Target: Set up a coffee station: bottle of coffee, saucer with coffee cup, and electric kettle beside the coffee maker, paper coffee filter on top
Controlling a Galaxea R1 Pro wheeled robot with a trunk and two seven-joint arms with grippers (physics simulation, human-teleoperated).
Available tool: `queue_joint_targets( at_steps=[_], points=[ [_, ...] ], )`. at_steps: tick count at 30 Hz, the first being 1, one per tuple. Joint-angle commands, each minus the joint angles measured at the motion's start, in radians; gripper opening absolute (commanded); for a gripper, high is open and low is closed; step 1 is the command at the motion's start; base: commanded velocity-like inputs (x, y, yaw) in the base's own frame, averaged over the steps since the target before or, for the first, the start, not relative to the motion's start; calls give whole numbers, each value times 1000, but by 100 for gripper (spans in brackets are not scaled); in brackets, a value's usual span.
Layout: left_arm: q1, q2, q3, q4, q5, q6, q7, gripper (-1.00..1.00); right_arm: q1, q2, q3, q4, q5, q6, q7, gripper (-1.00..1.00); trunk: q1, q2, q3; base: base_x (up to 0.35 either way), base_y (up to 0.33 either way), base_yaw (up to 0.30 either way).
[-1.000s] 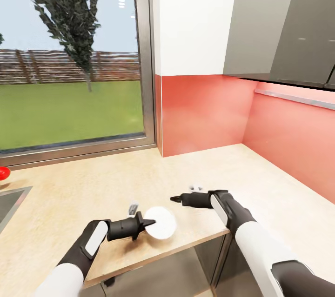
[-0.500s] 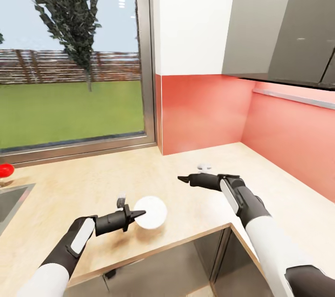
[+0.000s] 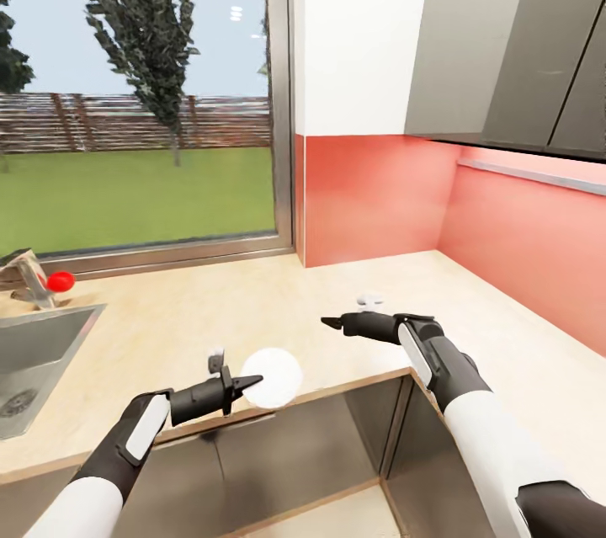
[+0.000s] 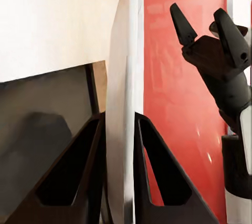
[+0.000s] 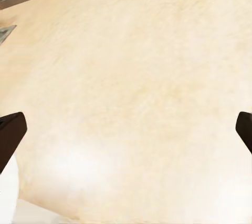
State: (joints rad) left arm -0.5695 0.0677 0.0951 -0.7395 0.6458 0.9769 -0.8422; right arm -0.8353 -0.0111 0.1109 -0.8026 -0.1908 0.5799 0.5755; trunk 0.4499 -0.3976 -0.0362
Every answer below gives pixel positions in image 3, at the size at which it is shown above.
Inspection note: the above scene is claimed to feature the saucer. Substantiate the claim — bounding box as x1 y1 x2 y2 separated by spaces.
241 348 302 409

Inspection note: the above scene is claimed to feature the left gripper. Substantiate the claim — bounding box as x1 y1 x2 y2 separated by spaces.
190 365 263 419

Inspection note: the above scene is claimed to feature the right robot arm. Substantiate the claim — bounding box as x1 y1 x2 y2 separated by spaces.
322 293 606 538

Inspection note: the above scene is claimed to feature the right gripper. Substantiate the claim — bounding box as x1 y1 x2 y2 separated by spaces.
322 312 384 342

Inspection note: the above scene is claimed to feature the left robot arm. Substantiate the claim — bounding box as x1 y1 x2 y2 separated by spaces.
22 345 263 538

